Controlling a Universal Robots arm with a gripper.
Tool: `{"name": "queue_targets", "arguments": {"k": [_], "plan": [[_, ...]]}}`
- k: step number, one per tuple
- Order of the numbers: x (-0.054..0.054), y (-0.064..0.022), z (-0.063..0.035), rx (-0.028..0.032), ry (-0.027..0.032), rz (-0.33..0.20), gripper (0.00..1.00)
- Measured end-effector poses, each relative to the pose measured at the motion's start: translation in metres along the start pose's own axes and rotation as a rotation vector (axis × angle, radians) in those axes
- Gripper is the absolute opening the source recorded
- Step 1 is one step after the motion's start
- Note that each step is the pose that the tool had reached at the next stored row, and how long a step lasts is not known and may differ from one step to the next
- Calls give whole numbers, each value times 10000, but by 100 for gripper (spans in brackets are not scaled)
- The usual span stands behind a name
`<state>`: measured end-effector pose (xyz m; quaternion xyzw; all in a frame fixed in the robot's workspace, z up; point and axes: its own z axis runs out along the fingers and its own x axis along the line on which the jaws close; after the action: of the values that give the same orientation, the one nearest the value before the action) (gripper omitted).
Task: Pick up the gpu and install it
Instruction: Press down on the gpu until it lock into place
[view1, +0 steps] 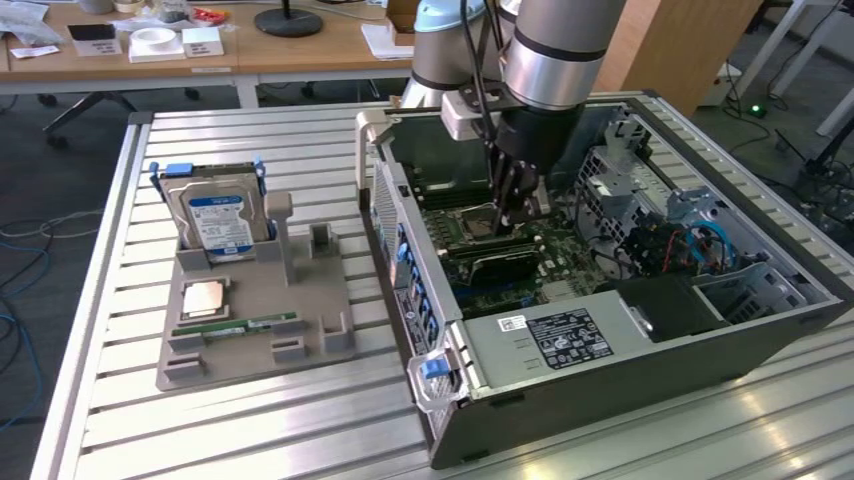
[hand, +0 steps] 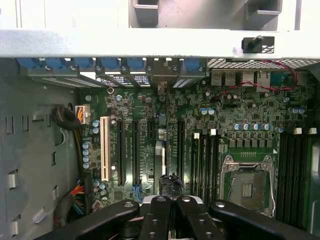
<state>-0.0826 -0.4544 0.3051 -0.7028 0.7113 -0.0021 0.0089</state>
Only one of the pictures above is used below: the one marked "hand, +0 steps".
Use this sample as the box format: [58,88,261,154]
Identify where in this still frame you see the socket locking lever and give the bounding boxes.
[268,172,277,217]
[228,174,237,201]

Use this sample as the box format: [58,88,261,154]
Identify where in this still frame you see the black RAM slot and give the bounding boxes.
[284,126,303,226]
[292,127,310,230]
[200,128,208,201]
[207,128,216,201]
[215,128,224,201]
[299,126,318,232]
[277,121,294,223]
[191,132,201,201]

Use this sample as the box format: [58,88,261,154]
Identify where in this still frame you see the CPU socket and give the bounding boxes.
[219,154,279,219]

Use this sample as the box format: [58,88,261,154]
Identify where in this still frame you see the long black expansion slot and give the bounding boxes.
[176,119,186,181]
[131,119,141,187]
[117,119,128,187]

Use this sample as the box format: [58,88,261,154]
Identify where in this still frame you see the white expansion slot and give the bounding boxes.
[100,115,111,183]

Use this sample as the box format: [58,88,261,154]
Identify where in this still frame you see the short black expansion slot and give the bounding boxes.
[146,121,156,140]

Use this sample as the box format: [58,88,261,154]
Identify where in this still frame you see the green motherboard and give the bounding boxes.
[79,74,315,227]

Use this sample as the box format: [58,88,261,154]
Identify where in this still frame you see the white power connector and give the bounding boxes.
[74,104,91,125]

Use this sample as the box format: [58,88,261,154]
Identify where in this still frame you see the black PC case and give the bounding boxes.
[0,27,320,240]

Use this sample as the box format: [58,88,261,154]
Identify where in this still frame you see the coloured wire bundle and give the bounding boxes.
[53,177,87,227]

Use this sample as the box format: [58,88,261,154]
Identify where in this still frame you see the braided power cable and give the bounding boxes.
[51,106,87,177]

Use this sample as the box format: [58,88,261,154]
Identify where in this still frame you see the red and black wire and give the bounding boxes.
[215,59,299,101]

